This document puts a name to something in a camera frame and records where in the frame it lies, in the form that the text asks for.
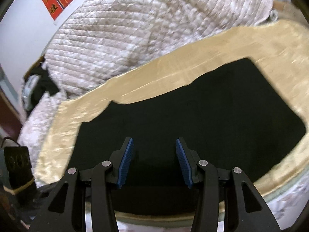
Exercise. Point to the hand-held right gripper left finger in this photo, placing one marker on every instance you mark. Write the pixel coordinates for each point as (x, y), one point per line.
(124, 160)

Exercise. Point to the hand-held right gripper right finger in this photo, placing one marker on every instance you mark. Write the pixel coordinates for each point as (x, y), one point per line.
(184, 162)

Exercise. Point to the black pants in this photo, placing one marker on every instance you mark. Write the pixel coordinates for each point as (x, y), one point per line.
(193, 125)

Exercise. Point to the beige satin blanket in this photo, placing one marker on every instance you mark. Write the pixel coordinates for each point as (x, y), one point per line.
(169, 75)

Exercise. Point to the black bag with gold trim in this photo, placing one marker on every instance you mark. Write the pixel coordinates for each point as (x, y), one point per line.
(19, 174)

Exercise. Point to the pile of dark clothes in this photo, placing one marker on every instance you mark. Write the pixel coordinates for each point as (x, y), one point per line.
(39, 84)

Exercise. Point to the white quilted bedspread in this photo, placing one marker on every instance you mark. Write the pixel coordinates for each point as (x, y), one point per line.
(135, 36)

